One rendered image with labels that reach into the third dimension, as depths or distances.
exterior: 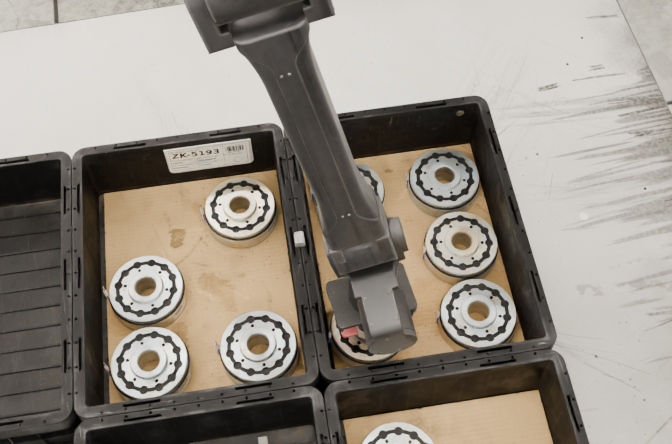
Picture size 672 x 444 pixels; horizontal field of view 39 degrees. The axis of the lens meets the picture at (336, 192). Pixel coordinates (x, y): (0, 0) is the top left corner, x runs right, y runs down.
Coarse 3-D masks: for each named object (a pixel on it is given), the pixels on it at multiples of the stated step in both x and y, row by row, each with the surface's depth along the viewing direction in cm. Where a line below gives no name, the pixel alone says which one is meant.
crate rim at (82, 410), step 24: (120, 144) 135; (144, 144) 135; (168, 144) 135; (72, 168) 133; (72, 192) 131; (288, 192) 130; (72, 216) 129; (288, 216) 128; (72, 240) 127; (288, 240) 126; (312, 336) 119; (312, 360) 117; (240, 384) 116; (264, 384) 116; (288, 384) 115; (312, 384) 116; (96, 408) 114; (120, 408) 114; (144, 408) 114
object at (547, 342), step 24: (360, 120) 137; (288, 144) 134; (288, 168) 134; (504, 168) 131; (504, 192) 129; (528, 240) 125; (312, 264) 124; (528, 264) 124; (312, 288) 122; (312, 312) 120; (552, 336) 118; (408, 360) 117; (432, 360) 117; (456, 360) 117
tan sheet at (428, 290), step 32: (384, 160) 145; (480, 192) 141; (416, 224) 138; (320, 256) 136; (416, 256) 136; (416, 288) 133; (448, 288) 133; (416, 320) 130; (480, 320) 130; (416, 352) 128
